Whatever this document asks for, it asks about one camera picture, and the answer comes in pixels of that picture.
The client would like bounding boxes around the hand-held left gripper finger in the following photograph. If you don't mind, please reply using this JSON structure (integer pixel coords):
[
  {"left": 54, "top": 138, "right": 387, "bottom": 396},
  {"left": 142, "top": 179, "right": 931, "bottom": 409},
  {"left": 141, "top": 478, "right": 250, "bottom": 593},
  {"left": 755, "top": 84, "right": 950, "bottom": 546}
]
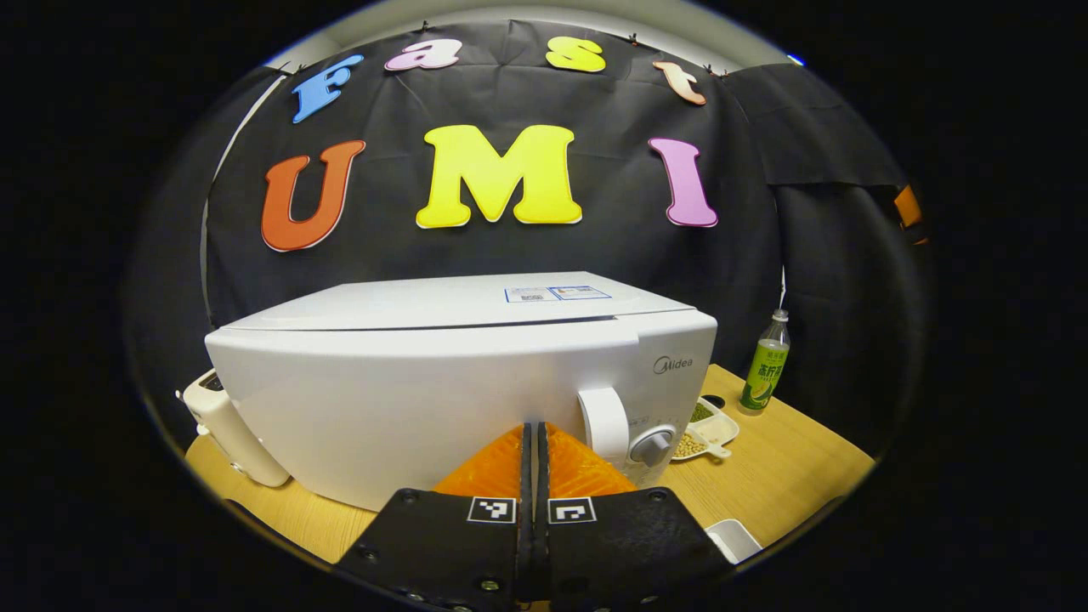
[
  {"left": 535, "top": 422, "right": 734, "bottom": 611},
  {"left": 334, "top": 422, "right": 536, "bottom": 612}
]

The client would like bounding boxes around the white microwave oven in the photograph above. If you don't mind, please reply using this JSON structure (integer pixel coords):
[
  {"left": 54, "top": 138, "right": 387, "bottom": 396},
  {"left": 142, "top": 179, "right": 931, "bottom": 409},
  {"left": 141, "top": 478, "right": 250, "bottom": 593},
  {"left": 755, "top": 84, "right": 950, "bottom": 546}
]
[{"left": 204, "top": 272, "right": 720, "bottom": 513}]

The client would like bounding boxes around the white divided dish with beans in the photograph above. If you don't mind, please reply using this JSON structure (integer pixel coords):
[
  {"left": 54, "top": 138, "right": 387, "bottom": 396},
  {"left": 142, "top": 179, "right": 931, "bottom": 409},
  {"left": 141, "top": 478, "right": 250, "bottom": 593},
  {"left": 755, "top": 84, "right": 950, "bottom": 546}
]
[{"left": 670, "top": 395, "right": 740, "bottom": 462}]

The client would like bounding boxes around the white rectangular dish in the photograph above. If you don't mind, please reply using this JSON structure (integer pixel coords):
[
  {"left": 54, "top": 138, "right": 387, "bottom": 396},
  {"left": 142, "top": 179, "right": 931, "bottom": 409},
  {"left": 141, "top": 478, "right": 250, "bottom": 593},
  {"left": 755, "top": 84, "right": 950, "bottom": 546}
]
[{"left": 704, "top": 518, "right": 764, "bottom": 565}]

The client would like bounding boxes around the green label drink bottle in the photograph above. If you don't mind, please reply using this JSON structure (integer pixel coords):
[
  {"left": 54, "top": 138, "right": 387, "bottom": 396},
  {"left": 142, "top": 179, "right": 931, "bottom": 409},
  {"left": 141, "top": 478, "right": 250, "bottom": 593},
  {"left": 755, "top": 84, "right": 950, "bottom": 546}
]
[{"left": 738, "top": 309, "right": 791, "bottom": 416}]

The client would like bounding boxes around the black backdrop cloth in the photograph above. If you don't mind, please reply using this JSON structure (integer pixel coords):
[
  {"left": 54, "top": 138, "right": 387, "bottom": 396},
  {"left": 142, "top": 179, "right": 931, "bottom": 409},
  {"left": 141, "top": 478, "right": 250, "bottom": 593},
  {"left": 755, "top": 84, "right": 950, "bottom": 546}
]
[{"left": 123, "top": 19, "right": 932, "bottom": 451}]

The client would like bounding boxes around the cream toaster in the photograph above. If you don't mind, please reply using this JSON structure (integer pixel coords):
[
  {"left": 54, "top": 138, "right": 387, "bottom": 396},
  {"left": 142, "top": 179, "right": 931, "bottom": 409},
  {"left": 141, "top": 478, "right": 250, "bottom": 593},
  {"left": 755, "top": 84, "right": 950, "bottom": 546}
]
[{"left": 176, "top": 368, "right": 292, "bottom": 489}]

